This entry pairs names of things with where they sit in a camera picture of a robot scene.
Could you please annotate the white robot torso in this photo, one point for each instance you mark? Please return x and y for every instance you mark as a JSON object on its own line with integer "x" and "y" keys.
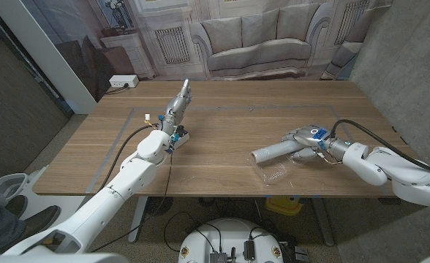
{"x": 229, "y": 237}

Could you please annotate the white table leg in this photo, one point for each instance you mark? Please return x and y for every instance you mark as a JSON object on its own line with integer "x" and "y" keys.
{"x": 323, "y": 223}
{"x": 138, "y": 219}

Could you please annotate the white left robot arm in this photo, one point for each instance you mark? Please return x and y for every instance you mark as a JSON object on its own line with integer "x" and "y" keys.
{"x": 131, "y": 182}

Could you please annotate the clear plastic clamshell container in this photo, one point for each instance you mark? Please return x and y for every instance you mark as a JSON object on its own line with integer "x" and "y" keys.
{"x": 273, "y": 173}

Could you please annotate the dark shoe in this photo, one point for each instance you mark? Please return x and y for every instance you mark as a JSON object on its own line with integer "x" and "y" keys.
{"x": 39, "y": 223}

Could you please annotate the white power strip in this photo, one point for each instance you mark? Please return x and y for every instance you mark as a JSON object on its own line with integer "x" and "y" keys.
{"x": 123, "y": 80}

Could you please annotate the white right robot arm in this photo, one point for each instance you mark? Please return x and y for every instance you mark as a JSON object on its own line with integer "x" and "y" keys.
{"x": 401, "y": 175}

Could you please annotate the plastic wrap roll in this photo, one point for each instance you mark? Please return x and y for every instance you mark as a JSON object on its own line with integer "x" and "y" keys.
{"x": 273, "y": 150}

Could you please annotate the blue and white package box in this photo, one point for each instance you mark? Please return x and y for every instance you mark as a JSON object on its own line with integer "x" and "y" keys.
{"x": 184, "y": 139}

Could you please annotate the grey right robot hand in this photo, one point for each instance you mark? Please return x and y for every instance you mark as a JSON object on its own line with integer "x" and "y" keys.
{"x": 313, "y": 135}

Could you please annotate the printed living room backdrop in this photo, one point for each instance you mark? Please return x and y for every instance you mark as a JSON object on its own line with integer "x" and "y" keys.
{"x": 259, "y": 40}

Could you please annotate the yellow object under table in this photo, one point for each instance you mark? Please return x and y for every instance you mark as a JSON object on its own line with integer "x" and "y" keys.
{"x": 282, "y": 206}

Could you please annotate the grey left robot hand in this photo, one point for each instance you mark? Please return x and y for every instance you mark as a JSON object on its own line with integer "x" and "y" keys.
{"x": 176, "y": 107}

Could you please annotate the white floor base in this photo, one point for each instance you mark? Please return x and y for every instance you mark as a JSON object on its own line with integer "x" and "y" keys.
{"x": 8, "y": 184}

